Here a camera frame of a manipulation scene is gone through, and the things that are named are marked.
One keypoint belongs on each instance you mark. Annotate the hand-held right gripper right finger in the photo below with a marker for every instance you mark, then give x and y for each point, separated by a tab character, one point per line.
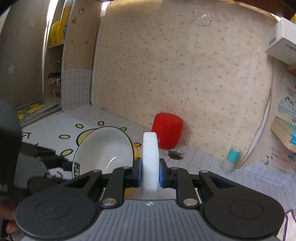
162	173

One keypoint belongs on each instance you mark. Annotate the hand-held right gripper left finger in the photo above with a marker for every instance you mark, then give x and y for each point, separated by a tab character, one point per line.
139	172

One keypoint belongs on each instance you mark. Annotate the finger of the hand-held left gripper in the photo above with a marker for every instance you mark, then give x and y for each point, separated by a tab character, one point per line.
46	157
44	182

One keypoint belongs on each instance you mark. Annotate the white sponge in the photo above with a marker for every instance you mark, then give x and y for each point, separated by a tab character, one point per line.
150	157

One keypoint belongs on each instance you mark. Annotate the white bowl with yellow outside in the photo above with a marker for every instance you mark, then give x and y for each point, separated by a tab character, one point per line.
101	150

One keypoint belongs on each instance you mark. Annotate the person's left hand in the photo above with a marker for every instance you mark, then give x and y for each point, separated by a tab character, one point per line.
11	228

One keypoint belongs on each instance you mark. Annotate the red round speaker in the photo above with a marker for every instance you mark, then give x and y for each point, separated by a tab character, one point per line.
167	129

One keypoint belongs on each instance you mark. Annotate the teal capped grey stamp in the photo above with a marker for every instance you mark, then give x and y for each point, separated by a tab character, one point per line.
231	158

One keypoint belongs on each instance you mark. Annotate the wooden shelf cabinet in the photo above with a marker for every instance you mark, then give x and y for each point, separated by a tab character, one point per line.
78	51

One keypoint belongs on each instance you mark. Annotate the stack of blue books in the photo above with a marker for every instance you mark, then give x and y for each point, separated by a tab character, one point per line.
283	131

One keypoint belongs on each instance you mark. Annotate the white cloth with purple trim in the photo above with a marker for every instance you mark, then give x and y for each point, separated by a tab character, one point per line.
291	226

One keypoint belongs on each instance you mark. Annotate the yellow duck sticker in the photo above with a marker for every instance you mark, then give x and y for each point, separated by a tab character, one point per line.
74	20

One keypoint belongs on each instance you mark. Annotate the clear tape piece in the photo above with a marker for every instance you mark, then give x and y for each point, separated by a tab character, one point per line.
204	18

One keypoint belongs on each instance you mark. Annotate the white cardboard box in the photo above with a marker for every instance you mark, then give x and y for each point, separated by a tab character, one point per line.
283	41

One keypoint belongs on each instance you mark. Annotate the small cartoon wall poster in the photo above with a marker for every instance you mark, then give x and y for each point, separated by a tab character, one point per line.
277	157

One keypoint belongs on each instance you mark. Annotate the wooden wall shelf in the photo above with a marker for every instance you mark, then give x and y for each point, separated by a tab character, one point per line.
291	67

